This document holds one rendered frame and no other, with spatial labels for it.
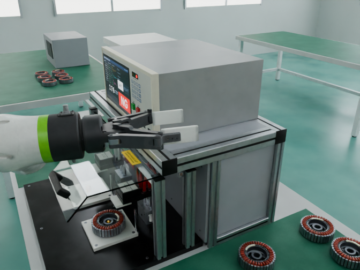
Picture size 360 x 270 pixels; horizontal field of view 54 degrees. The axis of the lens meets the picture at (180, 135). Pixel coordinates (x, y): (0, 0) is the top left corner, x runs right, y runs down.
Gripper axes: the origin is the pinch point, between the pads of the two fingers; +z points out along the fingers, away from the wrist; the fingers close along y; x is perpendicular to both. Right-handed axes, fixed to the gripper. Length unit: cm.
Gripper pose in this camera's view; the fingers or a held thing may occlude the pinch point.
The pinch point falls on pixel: (184, 124)
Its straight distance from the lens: 72.2
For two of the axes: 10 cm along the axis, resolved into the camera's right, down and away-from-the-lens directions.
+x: 0.5, 9.5, 3.1
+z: 9.8, -1.1, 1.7
